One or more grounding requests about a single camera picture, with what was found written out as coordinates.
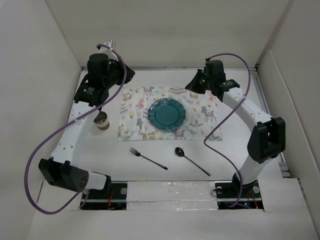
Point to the animal print cloth placemat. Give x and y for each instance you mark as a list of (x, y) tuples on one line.
[(134, 125)]

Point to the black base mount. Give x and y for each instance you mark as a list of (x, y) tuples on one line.
[(227, 196), (114, 198)]

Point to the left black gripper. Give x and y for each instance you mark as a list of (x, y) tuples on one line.
[(117, 64)]

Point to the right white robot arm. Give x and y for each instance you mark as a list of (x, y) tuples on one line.
[(268, 134)]

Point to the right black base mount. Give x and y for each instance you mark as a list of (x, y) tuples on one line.
[(227, 196)]

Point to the black slotted spoon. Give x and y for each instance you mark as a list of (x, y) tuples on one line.
[(180, 152)]

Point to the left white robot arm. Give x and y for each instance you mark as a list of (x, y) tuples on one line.
[(104, 70)]

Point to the brown paper cup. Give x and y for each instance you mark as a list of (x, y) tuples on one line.
[(102, 121)]

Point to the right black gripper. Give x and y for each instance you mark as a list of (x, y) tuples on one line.
[(192, 86)]

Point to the black fork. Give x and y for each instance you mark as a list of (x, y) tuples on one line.
[(138, 154)]

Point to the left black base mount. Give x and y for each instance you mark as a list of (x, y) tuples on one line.
[(114, 198)]

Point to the teal scalloped plate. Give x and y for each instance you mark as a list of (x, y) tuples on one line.
[(166, 114)]

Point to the white foam strip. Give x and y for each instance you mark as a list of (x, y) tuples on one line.
[(171, 196)]

